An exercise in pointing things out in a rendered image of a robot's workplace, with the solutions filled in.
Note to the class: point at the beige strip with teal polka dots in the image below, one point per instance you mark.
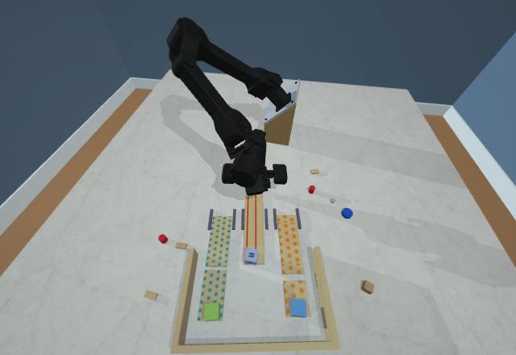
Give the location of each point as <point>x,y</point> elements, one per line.
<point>220,231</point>

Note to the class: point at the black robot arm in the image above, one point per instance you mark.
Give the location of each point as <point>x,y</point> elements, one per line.
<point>188,44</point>

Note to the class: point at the blue round disc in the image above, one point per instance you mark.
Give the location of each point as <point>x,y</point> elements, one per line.
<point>347,213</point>

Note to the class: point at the tan strip with red stripes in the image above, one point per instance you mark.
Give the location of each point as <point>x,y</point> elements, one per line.
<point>253,220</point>

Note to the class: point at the tan strip with orange polka dots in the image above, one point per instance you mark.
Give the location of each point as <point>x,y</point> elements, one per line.
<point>288,230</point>

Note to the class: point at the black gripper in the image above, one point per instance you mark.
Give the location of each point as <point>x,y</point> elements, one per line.
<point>279,173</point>

